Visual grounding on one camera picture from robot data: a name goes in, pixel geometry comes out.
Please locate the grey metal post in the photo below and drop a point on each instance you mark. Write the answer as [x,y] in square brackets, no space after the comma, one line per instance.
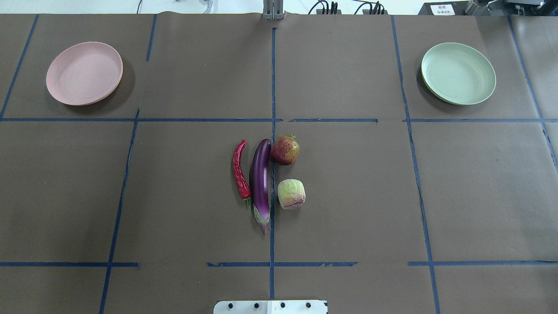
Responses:
[273,10]

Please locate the red chili pepper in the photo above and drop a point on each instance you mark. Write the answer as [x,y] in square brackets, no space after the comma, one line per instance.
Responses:
[240,180]

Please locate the white metal base plate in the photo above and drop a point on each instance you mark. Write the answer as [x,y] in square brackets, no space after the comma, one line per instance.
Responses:
[271,307]

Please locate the green plate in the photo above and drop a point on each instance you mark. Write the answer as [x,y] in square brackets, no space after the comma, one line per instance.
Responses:
[458,74]

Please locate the purple eggplant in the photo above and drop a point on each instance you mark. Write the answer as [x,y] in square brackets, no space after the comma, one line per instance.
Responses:
[259,184]

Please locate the black box with label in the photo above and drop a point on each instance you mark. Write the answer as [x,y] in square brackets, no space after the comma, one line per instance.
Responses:
[444,8]

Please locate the green pink sugar apple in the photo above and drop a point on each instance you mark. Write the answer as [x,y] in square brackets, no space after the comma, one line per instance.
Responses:
[291,194]

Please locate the pink plate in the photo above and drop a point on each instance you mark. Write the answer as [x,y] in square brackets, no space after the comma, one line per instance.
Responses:
[84,73]

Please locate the red yellow pomegranate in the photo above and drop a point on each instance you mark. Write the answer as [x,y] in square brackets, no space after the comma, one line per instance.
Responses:
[285,150]

